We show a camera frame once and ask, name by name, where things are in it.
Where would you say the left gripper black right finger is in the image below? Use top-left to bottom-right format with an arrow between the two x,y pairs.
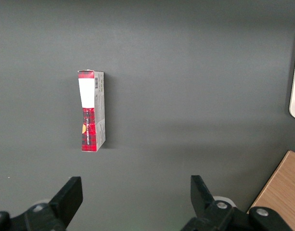
180,175 -> 292,231

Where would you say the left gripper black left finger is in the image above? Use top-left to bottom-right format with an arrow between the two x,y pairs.
0,176 -> 83,231

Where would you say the wooden drawer cabinet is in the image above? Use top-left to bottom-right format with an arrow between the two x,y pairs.
246,150 -> 295,231

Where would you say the red grey carton box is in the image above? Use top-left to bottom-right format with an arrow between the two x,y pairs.
77,69 -> 106,153

